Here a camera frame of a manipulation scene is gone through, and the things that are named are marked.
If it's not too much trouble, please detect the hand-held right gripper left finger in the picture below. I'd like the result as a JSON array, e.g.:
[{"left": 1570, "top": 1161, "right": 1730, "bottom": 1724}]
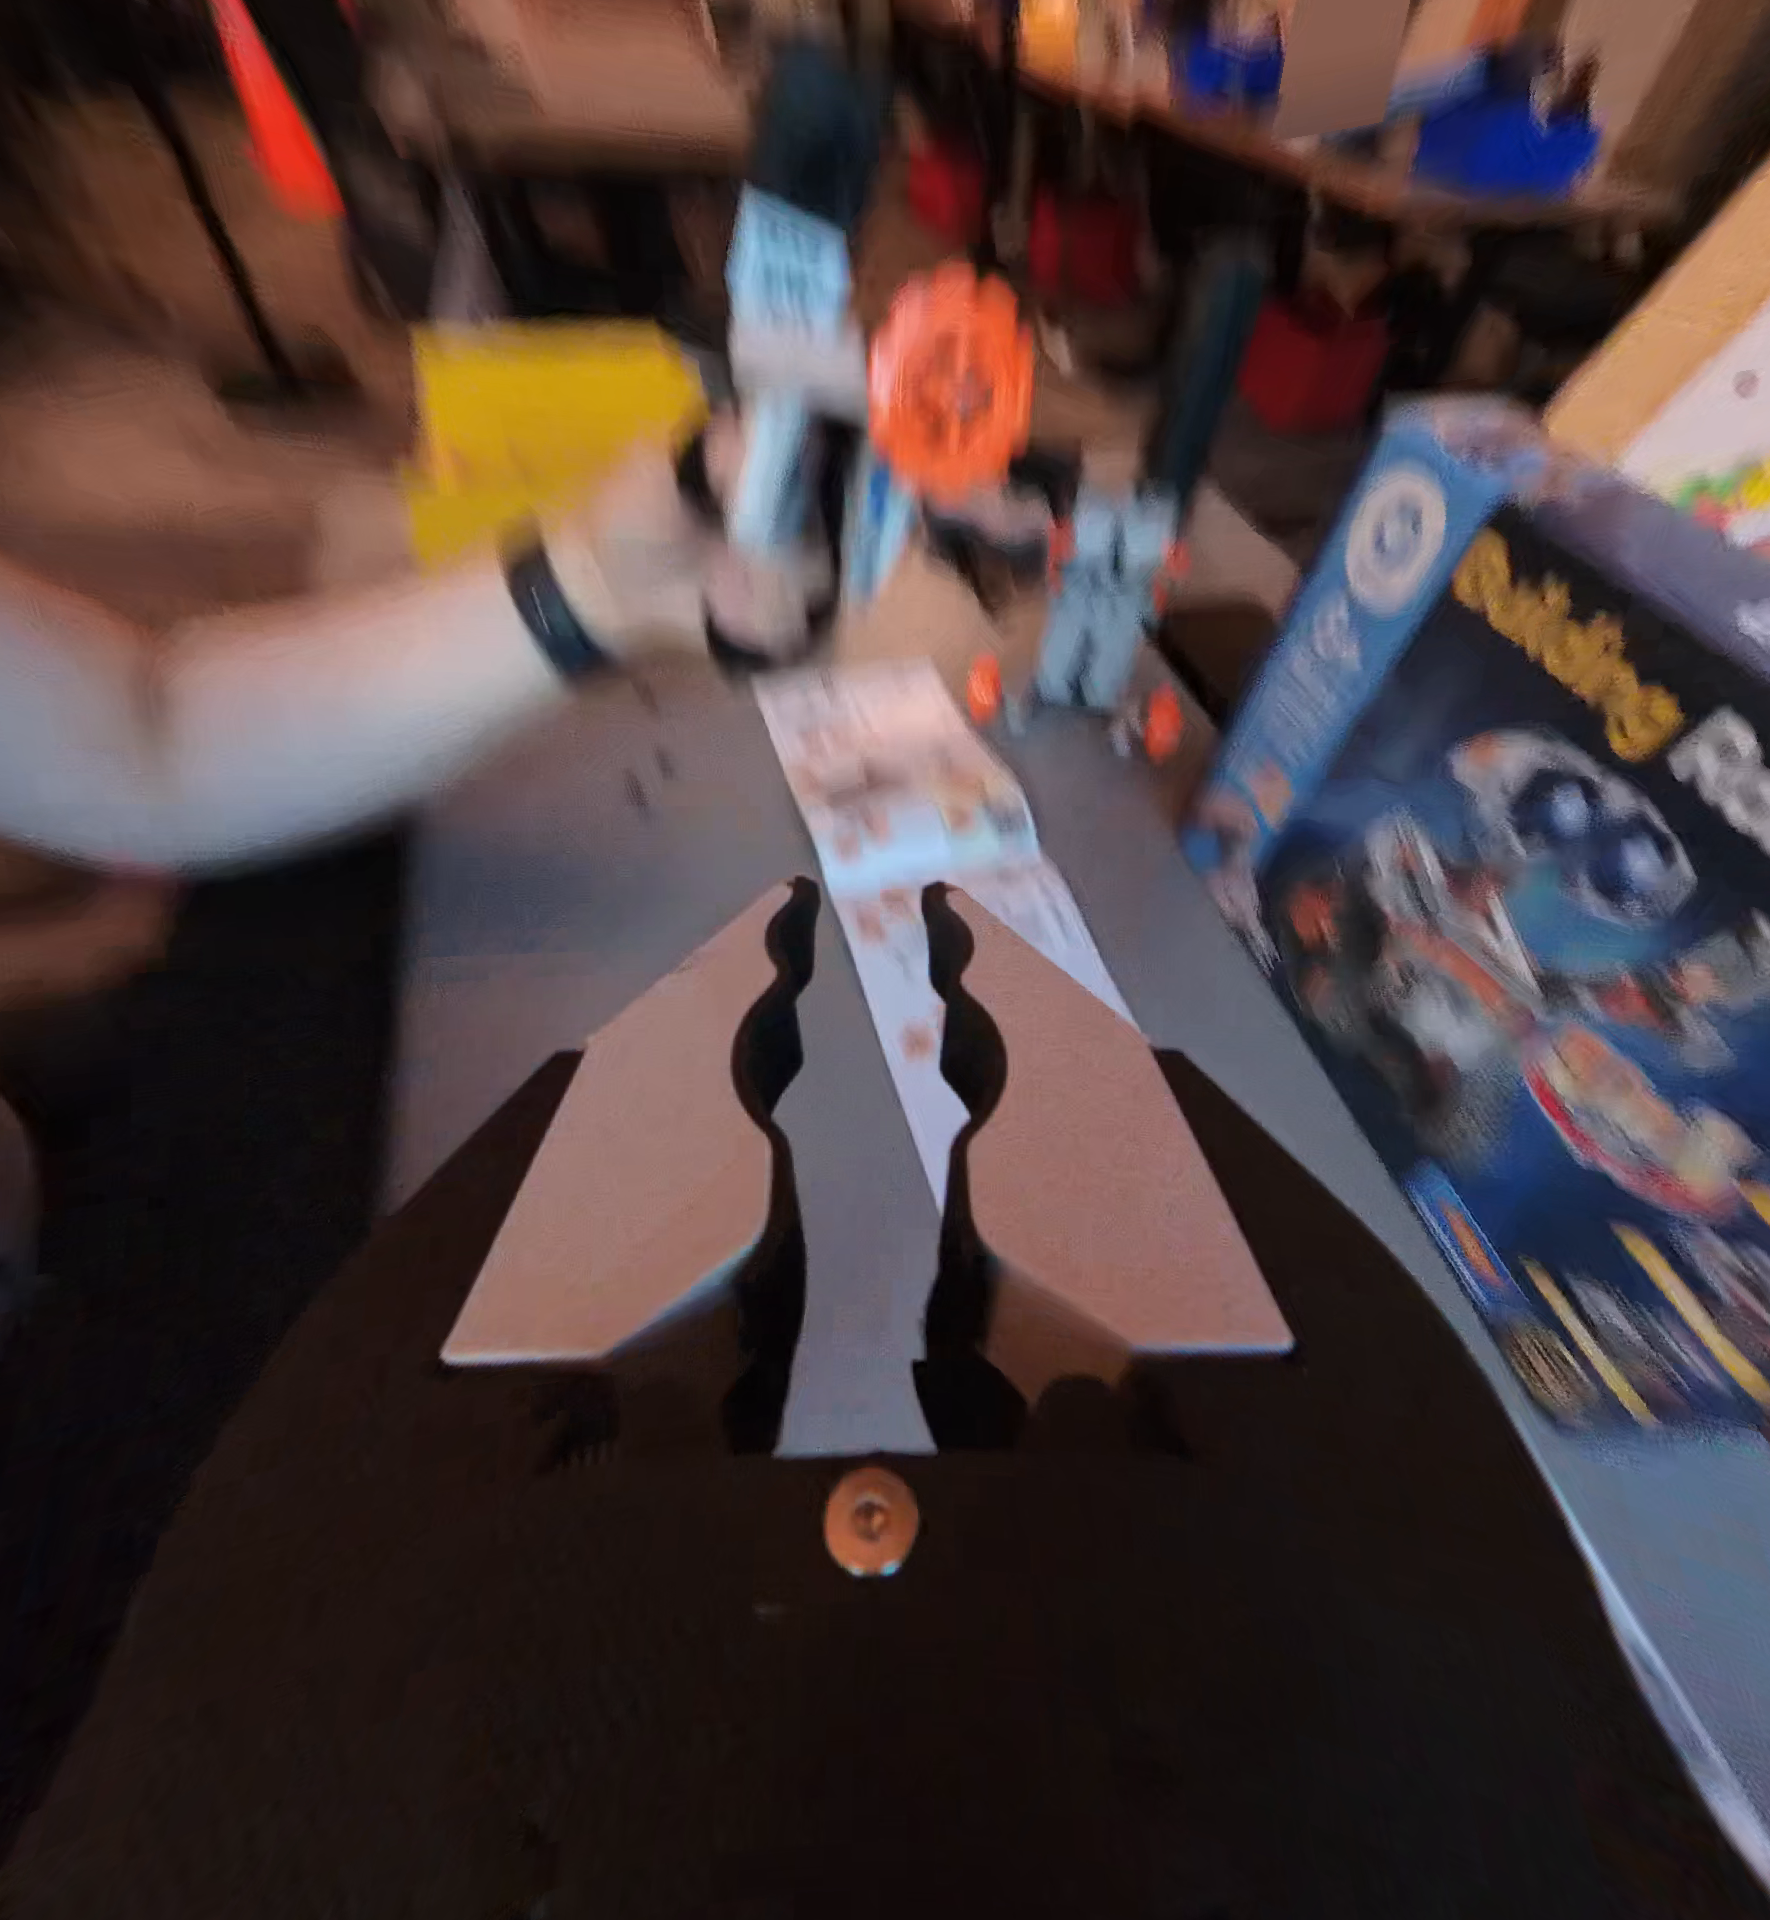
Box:
[{"left": 438, "top": 879, "right": 822, "bottom": 1449}]

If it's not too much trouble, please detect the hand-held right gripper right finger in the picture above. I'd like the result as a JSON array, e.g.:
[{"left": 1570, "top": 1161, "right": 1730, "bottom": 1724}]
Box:
[{"left": 915, "top": 885, "right": 1295, "bottom": 1449}]

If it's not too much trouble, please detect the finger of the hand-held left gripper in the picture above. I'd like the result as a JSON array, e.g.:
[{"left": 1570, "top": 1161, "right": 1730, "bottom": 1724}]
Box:
[{"left": 840, "top": 443, "right": 928, "bottom": 606}]

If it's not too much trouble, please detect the person's left forearm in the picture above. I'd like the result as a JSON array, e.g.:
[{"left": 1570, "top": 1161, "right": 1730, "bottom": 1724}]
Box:
[{"left": 0, "top": 511, "right": 543, "bottom": 875}]

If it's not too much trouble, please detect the grey desk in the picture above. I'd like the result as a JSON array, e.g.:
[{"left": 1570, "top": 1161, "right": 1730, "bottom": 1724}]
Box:
[{"left": 375, "top": 495, "right": 1770, "bottom": 1920}]

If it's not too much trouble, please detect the person's left hand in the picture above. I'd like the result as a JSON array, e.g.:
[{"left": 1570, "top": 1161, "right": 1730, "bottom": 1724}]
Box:
[{"left": 563, "top": 433, "right": 744, "bottom": 663}]

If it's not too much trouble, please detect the grey toy robot chassis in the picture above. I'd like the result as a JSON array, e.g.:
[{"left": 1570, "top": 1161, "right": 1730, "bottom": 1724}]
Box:
[{"left": 1028, "top": 495, "right": 1186, "bottom": 714}]

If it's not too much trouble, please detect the white instruction booklet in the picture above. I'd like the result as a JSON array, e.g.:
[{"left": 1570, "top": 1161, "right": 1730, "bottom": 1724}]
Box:
[{"left": 751, "top": 660, "right": 1142, "bottom": 1203}]

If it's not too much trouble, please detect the yellow plastic bin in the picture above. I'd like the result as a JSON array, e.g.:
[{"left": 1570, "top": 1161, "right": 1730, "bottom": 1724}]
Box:
[{"left": 402, "top": 319, "right": 710, "bottom": 569}]

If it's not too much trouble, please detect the black wristband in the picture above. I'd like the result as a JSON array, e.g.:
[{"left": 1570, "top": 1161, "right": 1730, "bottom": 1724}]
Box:
[{"left": 500, "top": 537, "right": 613, "bottom": 682}]

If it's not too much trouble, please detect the dark blue robot kit box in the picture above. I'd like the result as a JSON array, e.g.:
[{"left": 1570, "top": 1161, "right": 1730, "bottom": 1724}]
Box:
[{"left": 1182, "top": 397, "right": 1770, "bottom": 1516}]

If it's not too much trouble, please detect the red bin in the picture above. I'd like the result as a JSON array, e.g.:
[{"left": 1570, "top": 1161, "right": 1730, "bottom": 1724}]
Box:
[{"left": 1237, "top": 291, "right": 1392, "bottom": 435}]

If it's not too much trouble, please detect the long wooden table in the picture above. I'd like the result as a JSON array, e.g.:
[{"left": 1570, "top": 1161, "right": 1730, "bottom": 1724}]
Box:
[{"left": 884, "top": 0, "right": 1683, "bottom": 226}]

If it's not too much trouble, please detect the orange traffic cone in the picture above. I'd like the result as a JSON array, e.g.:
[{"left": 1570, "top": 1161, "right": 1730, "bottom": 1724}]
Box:
[{"left": 209, "top": 0, "right": 350, "bottom": 224}]

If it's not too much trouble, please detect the blue plastic bin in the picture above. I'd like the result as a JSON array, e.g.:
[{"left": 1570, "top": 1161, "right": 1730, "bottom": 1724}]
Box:
[{"left": 1409, "top": 90, "right": 1603, "bottom": 200}]

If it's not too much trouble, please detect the white printed instruction board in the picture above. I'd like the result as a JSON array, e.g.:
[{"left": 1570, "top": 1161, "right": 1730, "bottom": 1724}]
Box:
[{"left": 1545, "top": 83, "right": 1770, "bottom": 580}]

